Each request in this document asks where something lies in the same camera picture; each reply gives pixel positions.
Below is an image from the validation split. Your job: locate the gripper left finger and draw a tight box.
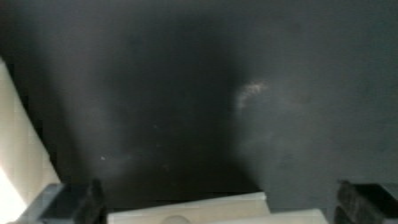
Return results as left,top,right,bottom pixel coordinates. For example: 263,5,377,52
23,180,108,224

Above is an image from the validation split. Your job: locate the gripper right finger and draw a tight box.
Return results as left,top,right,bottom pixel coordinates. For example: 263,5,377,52
332,181,398,224

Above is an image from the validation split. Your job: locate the white drawer cabinet frame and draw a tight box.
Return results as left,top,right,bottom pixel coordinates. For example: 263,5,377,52
0,59,61,224

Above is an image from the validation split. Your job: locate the white drawer box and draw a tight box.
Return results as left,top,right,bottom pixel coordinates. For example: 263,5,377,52
108,192,329,224

